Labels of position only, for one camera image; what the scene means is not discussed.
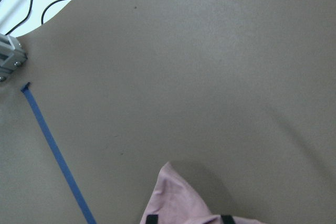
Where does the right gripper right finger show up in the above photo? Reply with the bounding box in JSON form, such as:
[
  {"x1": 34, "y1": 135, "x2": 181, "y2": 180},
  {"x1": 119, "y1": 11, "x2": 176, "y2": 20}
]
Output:
[{"x1": 221, "y1": 215, "x2": 234, "y2": 224}]

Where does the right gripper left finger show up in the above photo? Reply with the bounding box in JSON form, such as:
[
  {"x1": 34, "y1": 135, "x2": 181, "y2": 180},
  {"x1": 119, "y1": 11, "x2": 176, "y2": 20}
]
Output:
[{"x1": 145, "y1": 215, "x2": 158, "y2": 224}]

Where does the pink Snoopy t-shirt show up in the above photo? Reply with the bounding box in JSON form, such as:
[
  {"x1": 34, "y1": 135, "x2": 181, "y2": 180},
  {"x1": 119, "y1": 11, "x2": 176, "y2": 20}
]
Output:
[{"x1": 140, "y1": 162, "x2": 261, "y2": 223}]

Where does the aluminium frame post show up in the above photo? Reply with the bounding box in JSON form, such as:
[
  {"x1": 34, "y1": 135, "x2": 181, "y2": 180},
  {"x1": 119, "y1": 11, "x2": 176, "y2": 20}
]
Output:
[{"x1": 1, "y1": 34, "x2": 27, "y2": 82}]

